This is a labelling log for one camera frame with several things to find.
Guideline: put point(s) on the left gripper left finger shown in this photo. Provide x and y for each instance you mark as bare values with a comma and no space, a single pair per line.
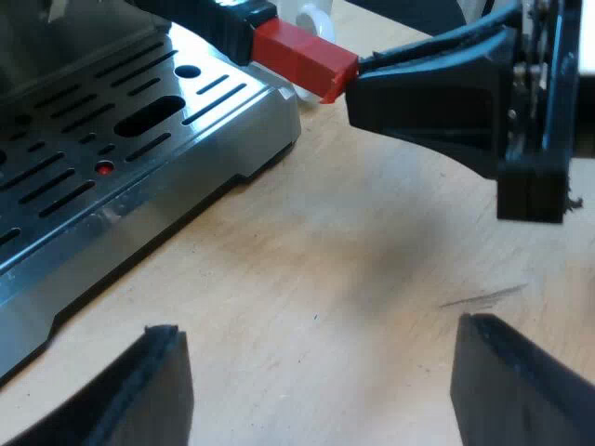
139,395

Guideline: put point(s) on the small white cup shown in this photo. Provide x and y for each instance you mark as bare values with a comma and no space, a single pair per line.
315,22

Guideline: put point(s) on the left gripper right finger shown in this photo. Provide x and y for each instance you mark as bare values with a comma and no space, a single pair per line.
511,395

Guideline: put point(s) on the steel espresso machine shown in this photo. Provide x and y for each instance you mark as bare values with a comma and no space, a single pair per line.
153,181

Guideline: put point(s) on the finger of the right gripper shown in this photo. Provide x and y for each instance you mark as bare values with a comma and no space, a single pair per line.
465,30

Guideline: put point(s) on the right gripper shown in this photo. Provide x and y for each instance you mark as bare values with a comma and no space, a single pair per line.
532,190

